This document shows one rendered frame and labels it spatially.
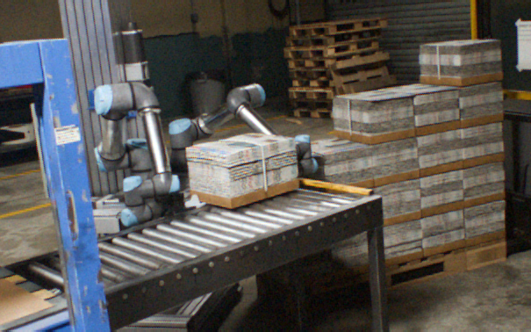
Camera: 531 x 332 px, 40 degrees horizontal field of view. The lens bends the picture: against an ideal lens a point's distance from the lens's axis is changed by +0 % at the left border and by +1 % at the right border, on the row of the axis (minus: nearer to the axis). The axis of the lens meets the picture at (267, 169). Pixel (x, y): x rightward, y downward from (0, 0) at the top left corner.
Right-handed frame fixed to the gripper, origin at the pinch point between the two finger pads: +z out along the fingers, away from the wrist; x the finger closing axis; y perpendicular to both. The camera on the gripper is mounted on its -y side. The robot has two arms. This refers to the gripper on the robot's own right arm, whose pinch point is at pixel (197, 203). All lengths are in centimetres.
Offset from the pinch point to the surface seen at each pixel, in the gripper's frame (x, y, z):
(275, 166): -24.4, 13.5, 24.4
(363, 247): 4, -51, 106
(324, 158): 10, 1, 87
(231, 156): -24.3, 22.1, 2.0
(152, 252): -40, 0, -48
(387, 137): -3, 6, 123
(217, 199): -15.2, 3.8, -0.6
